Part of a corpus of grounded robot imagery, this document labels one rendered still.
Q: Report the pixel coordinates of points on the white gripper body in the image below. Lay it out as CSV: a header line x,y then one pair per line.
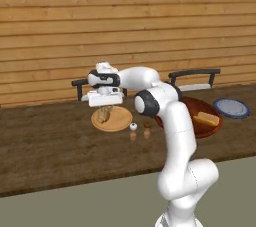
x,y
105,99

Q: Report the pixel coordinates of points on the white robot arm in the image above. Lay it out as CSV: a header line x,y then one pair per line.
x,y
176,144

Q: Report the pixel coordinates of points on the tan bun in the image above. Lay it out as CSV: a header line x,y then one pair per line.
x,y
104,114
206,118

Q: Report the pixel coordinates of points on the round wooden plate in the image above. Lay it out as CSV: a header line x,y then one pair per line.
x,y
118,121

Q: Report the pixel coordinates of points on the reddish-brown bowl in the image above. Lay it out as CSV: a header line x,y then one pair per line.
x,y
204,131

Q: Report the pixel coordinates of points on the blue-rimmed grey plate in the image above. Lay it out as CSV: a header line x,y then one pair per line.
x,y
231,108

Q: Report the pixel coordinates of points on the black chair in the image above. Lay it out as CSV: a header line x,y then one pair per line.
x,y
80,87
195,72

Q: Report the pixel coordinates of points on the white-topped wooden salt shaker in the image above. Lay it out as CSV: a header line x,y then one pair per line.
x,y
133,126

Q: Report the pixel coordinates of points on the brown-topped wooden pepper shaker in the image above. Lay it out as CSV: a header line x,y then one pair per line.
x,y
147,130

